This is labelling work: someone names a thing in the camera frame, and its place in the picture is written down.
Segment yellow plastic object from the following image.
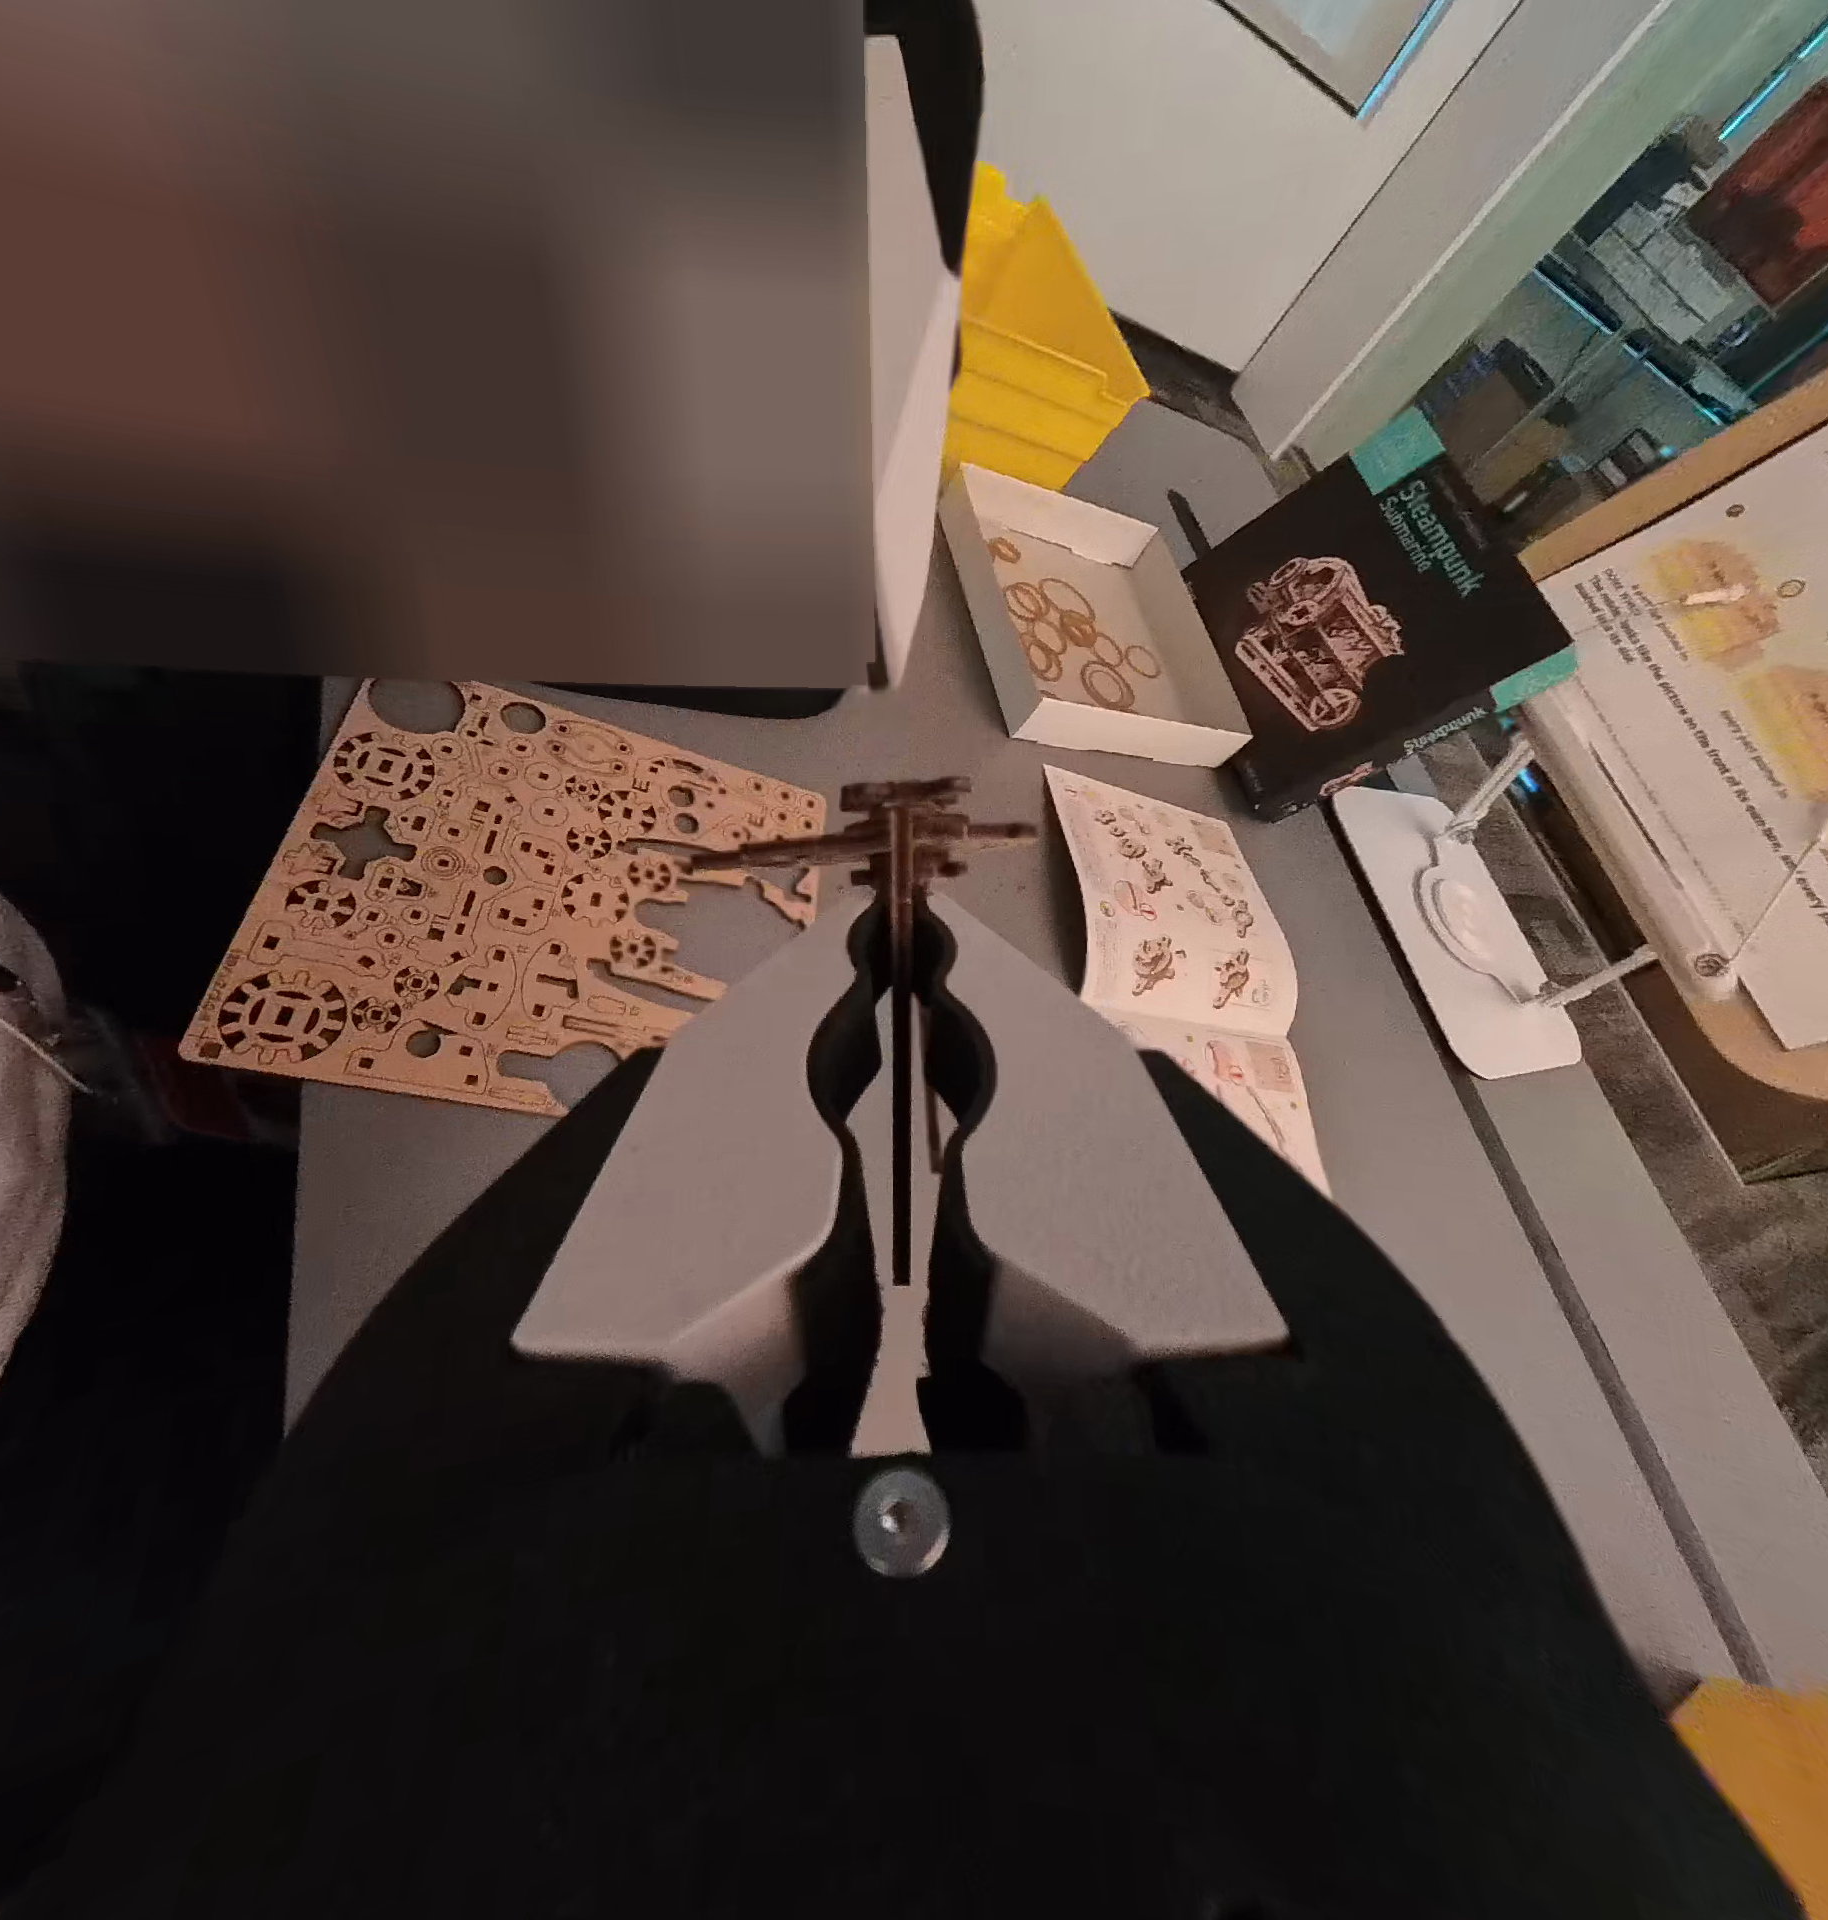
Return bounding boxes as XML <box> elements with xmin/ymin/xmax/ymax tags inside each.
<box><xmin>1672</xmin><ymin>1679</ymin><xmax>1828</xmax><ymax>1920</ymax></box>

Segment group of wooden rings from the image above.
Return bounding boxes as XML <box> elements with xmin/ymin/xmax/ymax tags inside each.
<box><xmin>988</xmin><ymin>526</ymin><xmax>1166</xmax><ymax>709</ymax></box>

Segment wooden parts sheet with gears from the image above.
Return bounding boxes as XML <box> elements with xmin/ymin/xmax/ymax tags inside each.
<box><xmin>180</xmin><ymin>680</ymin><xmax>829</xmax><ymax>1122</ymax></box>

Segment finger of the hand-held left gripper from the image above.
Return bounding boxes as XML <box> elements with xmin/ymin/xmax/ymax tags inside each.
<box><xmin>864</xmin><ymin>32</ymin><xmax>965</xmax><ymax>693</ymax></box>

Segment red storage crate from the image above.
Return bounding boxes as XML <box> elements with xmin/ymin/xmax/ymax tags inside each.
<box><xmin>1702</xmin><ymin>81</ymin><xmax>1828</xmax><ymax>309</ymax></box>

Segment yellow plastic bin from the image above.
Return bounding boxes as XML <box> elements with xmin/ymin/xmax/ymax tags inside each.
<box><xmin>944</xmin><ymin>163</ymin><xmax>1153</xmax><ymax>496</ymax></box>

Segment black product box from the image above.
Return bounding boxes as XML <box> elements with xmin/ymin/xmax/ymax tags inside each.
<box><xmin>1182</xmin><ymin>449</ymin><xmax>1580</xmax><ymax>824</ymax></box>

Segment person's black trouser legs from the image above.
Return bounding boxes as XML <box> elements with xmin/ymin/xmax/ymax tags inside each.
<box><xmin>0</xmin><ymin>674</ymin><xmax>309</xmax><ymax>1517</ymax></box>

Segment wooden model assembly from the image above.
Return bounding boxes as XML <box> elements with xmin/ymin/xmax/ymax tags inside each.
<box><xmin>841</xmin><ymin>777</ymin><xmax>1040</xmax><ymax>1307</ymax></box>

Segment printed instruction sign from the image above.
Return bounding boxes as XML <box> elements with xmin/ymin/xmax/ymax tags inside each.
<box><xmin>1529</xmin><ymin>392</ymin><xmax>1828</xmax><ymax>1053</ymax></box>

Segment laminated instruction sheet on stand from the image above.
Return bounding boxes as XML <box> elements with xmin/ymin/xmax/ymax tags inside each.
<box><xmin>1514</xmin><ymin>346</ymin><xmax>1828</xmax><ymax>1187</ymax></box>

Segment illustrated instruction booklet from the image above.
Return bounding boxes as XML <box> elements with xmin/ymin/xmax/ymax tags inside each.
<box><xmin>1043</xmin><ymin>764</ymin><xmax>1335</xmax><ymax>1197</ymax></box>

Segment white cardboard box tray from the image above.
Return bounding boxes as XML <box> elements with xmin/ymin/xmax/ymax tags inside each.
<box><xmin>937</xmin><ymin>462</ymin><xmax>1256</xmax><ymax>770</ymax></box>

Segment person's white shirt torso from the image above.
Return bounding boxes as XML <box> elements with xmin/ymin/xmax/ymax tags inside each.
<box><xmin>0</xmin><ymin>832</ymin><xmax>74</xmax><ymax>1449</ymax></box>

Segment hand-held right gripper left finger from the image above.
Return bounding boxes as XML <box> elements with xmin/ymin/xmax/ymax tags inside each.
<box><xmin>510</xmin><ymin>899</ymin><xmax>893</xmax><ymax>1454</ymax></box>

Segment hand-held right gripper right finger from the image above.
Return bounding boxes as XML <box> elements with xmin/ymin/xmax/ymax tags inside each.
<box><xmin>928</xmin><ymin>899</ymin><xmax>1294</xmax><ymax>1454</ymax></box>

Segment white sign stand base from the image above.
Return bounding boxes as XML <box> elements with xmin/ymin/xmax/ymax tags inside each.
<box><xmin>1332</xmin><ymin>787</ymin><xmax>1586</xmax><ymax>1085</ymax></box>

